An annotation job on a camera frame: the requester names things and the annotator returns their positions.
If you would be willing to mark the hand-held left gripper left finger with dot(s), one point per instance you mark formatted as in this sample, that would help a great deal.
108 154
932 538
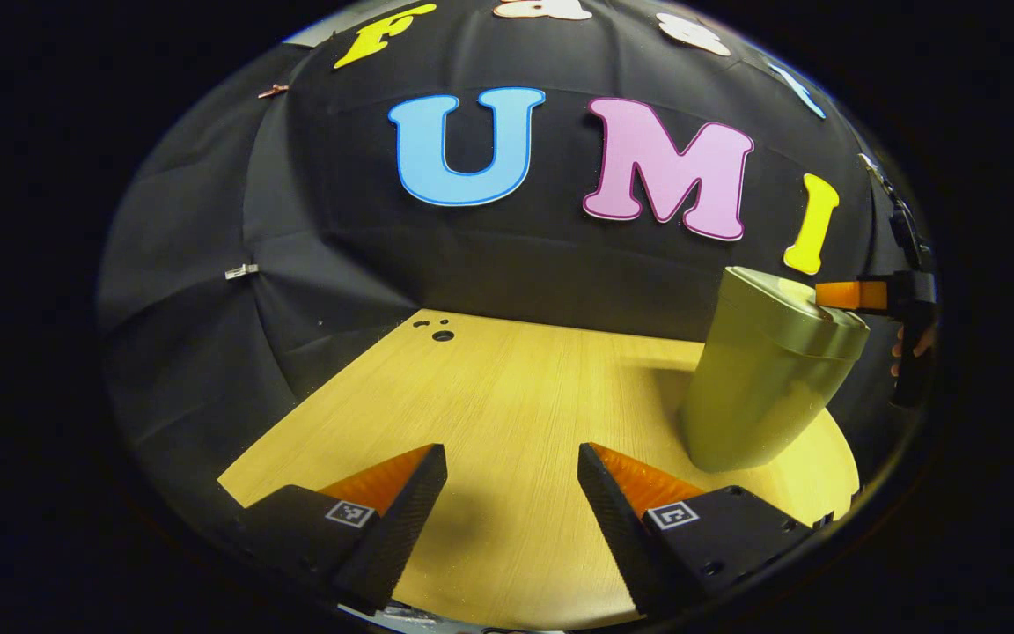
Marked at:
406 515

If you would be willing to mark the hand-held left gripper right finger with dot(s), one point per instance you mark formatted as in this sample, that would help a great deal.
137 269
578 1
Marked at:
617 533

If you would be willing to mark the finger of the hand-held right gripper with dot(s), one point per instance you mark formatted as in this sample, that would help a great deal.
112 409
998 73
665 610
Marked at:
841 295

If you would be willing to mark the pale green garbage bin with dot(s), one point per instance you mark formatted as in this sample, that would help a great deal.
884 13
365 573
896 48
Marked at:
762 379

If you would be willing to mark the wooden desktop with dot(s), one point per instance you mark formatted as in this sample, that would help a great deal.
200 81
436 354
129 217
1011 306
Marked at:
507 405

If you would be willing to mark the silver cloth clip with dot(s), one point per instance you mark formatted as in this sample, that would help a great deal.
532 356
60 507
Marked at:
241 271

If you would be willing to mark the copper cloth clip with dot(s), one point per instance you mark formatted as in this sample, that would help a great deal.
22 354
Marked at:
273 90

